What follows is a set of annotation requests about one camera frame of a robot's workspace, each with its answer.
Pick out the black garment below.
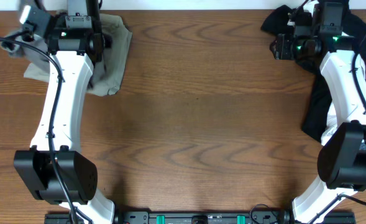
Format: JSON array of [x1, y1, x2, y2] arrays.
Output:
[[261, 1, 366, 144]]

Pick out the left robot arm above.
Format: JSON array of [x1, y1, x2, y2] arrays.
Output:
[[14, 1, 117, 223]]

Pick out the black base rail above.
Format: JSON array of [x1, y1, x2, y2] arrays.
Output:
[[44, 206, 357, 224]]

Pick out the folded khaki shorts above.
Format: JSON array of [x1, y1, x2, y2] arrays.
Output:
[[23, 12, 133, 97]]

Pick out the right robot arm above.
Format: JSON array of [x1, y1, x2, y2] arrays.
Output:
[[270, 34, 366, 223]]

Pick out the white shirt with green logo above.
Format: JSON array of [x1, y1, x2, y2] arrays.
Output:
[[286, 1, 337, 145]]

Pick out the grey shorts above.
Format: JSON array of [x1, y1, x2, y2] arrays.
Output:
[[0, 27, 108, 91]]

